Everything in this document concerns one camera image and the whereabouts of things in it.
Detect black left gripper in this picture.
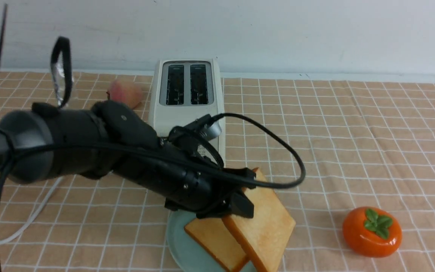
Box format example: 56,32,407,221
164,166,256,219

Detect toast slice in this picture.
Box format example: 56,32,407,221
184,218,249,272
222,187,296,272

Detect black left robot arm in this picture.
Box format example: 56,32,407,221
0,100,255,219

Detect light green plate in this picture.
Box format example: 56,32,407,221
166,211,256,272

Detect white two-slot toaster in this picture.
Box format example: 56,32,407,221
148,59,225,167

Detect orange persimmon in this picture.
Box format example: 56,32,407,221
342,207,403,258

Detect pink peach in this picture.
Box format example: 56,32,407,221
106,79,143,109

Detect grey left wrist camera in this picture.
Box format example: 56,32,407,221
184,114,222,141

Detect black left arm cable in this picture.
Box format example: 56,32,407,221
0,4,306,272

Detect white toaster power cord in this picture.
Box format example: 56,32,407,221
0,177,64,244

